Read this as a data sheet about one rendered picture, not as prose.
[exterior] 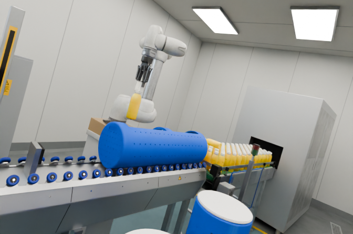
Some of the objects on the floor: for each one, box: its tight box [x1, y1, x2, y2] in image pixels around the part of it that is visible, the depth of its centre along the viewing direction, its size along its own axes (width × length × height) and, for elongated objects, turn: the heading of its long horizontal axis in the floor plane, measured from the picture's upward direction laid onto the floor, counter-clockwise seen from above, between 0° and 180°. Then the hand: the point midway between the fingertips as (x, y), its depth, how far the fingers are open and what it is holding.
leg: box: [161, 202, 176, 232], centre depth 202 cm, size 6×6×63 cm
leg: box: [173, 199, 190, 234], centre depth 193 cm, size 6×6×63 cm
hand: (139, 87), depth 142 cm, fingers closed on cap, 4 cm apart
